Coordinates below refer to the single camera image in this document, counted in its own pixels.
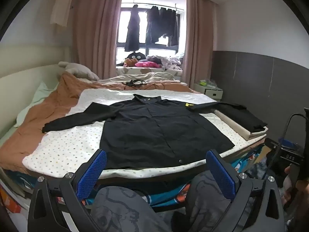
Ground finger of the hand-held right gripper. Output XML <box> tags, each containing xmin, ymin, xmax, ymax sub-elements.
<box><xmin>278</xmin><ymin>137</ymin><xmax>300</xmax><ymax>149</ymax></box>

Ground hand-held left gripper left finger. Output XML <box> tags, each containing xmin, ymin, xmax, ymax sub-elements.
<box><xmin>27</xmin><ymin>148</ymin><xmax>108</xmax><ymax>232</ymax></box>

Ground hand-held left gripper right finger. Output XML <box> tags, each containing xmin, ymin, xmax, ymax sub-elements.
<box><xmin>206</xmin><ymin>149</ymin><xmax>286</xmax><ymax>232</ymax></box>

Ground black button shirt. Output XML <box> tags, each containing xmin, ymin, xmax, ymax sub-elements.
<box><xmin>42</xmin><ymin>94</ymin><xmax>247</xmax><ymax>170</ymax></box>

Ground folded black and beige clothes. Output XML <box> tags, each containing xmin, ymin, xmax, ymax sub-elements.
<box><xmin>214</xmin><ymin>109</ymin><xmax>267</xmax><ymax>141</ymax></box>

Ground pile of clothes by window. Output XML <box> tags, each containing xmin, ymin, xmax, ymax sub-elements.
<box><xmin>98</xmin><ymin>72</ymin><xmax>188</xmax><ymax>87</ymax></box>
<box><xmin>116</xmin><ymin>65</ymin><xmax>183</xmax><ymax>78</ymax></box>

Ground pile of light clothes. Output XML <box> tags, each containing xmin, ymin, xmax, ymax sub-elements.
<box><xmin>146</xmin><ymin>55</ymin><xmax>185</xmax><ymax>71</ymax></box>

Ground person's right hand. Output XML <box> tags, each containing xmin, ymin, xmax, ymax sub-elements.
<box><xmin>282</xmin><ymin>166</ymin><xmax>309</xmax><ymax>209</ymax></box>

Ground person's right leg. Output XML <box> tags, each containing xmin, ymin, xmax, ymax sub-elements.
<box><xmin>184</xmin><ymin>170</ymin><xmax>242</xmax><ymax>232</ymax></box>

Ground white floral bed sheet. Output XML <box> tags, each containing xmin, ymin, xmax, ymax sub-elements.
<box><xmin>22</xmin><ymin>88</ymin><xmax>267</xmax><ymax>181</ymax></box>

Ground black folded garment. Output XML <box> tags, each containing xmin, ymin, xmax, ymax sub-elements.
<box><xmin>222</xmin><ymin>103</ymin><xmax>268</xmax><ymax>132</ymax></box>

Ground orange blanket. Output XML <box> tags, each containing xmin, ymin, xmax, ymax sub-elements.
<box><xmin>0</xmin><ymin>73</ymin><xmax>194</xmax><ymax>172</ymax></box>

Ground white nightstand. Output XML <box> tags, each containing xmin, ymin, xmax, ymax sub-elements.
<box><xmin>194</xmin><ymin>78</ymin><xmax>224</xmax><ymax>102</ymax></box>

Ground pale green pillow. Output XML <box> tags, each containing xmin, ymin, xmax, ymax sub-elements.
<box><xmin>14</xmin><ymin>80</ymin><xmax>59</xmax><ymax>128</ymax></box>

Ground beige plush toy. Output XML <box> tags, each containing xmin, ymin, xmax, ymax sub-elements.
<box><xmin>58</xmin><ymin>61</ymin><xmax>99</xmax><ymax>82</ymax></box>

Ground pink plush toy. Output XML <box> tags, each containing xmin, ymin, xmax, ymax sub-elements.
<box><xmin>134</xmin><ymin>61</ymin><xmax>161</xmax><ymax>69</ymax></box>

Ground black penguin plush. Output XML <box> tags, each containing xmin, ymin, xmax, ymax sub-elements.
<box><xmin>126</xmin><ymin>51</ymin><xmax>147</xmax><ymax>65</ymax></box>

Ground pink curtain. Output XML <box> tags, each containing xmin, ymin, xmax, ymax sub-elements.
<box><xmin>70</xmin><ymin>0</ymin><xmax>125</xmax><ymax>81</ymax></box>
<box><xmin>181</xmin><ymin>0</ymin><xmax>216</xmax><ymax>94</ymax></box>

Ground dark framed window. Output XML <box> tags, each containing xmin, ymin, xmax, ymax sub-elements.
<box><xmin>116</xmin><ymin>0</ymin><xmax>188</xmax><ymax>67</ymax></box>

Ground long black hanging coat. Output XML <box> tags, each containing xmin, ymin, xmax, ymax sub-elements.
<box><xmin>124</xmin><ymin>4</ymin><xmax>141</xmax><ymax>53</ymax></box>

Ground dark hanging garment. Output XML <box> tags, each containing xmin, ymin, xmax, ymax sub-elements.
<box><xmin>159</xmin><ymin>6</ymin><xmax>179</xmax><ymax>47</ymax></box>
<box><xmin>146</xmin><ymin>5</ymin><xmax>161</xmax><ymax>44</ymax></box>

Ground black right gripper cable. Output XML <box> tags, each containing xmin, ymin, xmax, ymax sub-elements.
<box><xmin>267</xmin><ymin>113</ymin><xmax>306</xmax><ymax>174</ymax></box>

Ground black cable bundle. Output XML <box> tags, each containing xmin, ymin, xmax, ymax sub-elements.
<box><xmin>121</xmin><ymin>79</ymin><xmax>165</xmax><ymax>90</ymax></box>

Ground cream bed frame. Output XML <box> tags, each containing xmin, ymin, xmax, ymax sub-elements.
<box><xmin>0</xmin><ymin>45</ymin><xmax>71</xmax><ymax>148</ymax></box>

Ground metal clothes rail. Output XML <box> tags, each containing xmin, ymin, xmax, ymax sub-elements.
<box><xmin>120</xmin><ymin>2</ymin><xmax>185</xmax><ymax>12</ymax></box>

